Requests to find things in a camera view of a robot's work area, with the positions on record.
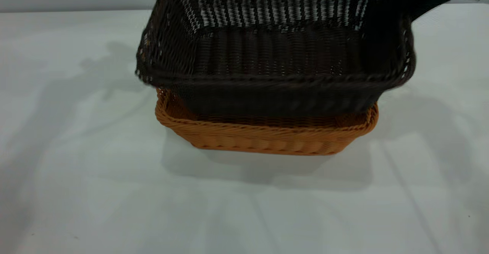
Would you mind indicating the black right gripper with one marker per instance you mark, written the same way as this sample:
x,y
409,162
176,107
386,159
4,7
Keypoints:
x,y
429,0

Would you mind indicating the dark brown wicker basket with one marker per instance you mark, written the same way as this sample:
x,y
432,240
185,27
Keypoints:
x,y
267,55

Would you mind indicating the light brown wicker basket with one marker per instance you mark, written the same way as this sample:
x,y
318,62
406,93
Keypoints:
x,y
267,139

